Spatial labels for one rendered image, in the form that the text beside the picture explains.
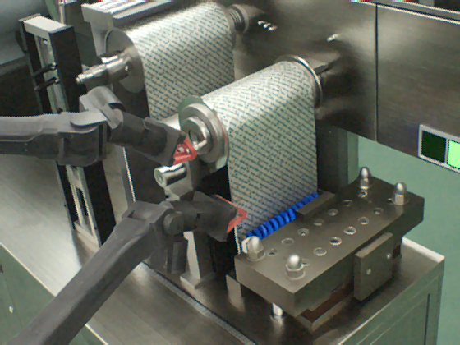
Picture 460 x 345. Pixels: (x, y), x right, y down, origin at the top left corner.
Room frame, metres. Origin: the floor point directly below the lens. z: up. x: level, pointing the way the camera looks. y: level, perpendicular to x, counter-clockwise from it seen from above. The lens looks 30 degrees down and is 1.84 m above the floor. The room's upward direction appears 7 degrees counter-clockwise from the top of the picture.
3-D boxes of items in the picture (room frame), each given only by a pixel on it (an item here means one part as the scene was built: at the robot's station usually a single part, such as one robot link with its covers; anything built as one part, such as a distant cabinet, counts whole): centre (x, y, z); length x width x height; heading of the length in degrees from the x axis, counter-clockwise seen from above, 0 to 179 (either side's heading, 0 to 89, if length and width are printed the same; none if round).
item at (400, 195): (1.17, -0.34, 1.05); 0.04 x 0.04 x 0.04
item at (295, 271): (0.98, -0.09, 1.05); 0.04 x 0.04 x 0.04
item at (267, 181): (1.18, -0.09, 1.11); 0.23 x 0.01 x 0.18; 128
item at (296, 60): (1.31, -0.15, 1.25); 0.15 x 0.01 x 0.15; 38
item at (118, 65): (1.33, 0.22, 1.33); 0.06 x 0.06 x 0.06; 38
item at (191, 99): (1.15, 0.05, 1.25); 0.15 x 0.01 x 0.15; 38
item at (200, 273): (1.15, 0.10, 1.05); 0.06 x 0.05 x 0.31; 128
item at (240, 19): (1.53, -0.03, 1.33); 0.07 x 0.07 x 0.07; 38
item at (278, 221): (1.16, -0.10, 1.03); 0.21 x 0.04 x 0.03; 128
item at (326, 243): (1.11, -0.19, 1.00); 0.40 x 0.16 x 0.06; 128
